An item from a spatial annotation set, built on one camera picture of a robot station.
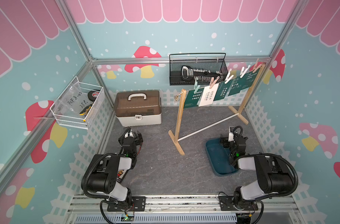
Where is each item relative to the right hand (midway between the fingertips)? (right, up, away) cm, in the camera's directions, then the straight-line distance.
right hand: (228, 133), depth 94 cm
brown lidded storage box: (-61, +17, -2) cm, 63 cm away
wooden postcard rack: (-36, -4, +1) cm, 36 cm away
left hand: (-65, -1, -1) cm, 65 cm away
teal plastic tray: (-8, -14, -5) cm, 17 cm away
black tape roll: (-84, +23, -13) cm, 89 cm away
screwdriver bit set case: (-69, -24, -11) cm, 74 cm away
